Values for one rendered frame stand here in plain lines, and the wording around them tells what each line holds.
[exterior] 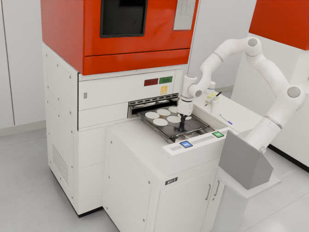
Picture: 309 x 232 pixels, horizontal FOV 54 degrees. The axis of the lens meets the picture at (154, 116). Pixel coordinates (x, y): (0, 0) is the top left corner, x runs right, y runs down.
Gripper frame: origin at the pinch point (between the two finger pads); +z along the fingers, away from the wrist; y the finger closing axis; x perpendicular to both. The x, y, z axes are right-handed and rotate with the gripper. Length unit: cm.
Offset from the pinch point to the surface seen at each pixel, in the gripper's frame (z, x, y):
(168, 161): 1, -50, 9
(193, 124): 2.1, 2.2, 7.5
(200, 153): 1.4, -31.2, 21.8
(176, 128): 2.1, -10.6, -0.8
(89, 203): 76, -32, -52
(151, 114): 1.9, -2.6, -22.1
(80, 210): 80, -39, -56
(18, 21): -27, 40, -182
